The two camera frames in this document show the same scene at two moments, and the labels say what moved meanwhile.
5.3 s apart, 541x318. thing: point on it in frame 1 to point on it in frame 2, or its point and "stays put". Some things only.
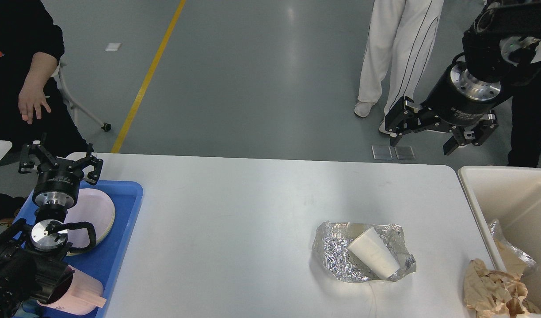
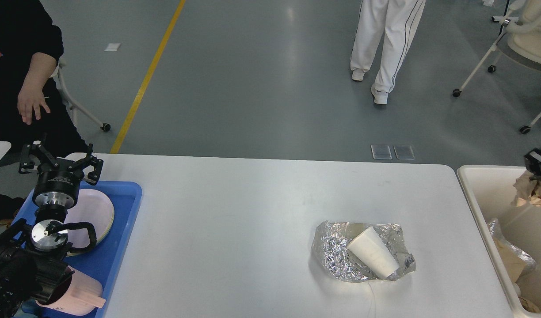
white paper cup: [371, 246] stays put
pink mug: [80, 293] stays put
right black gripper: [457, 97] to [539, 161]
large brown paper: [494, 294] to [530, 192]
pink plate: [92, 206] stays put
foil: [331, 250] stays put
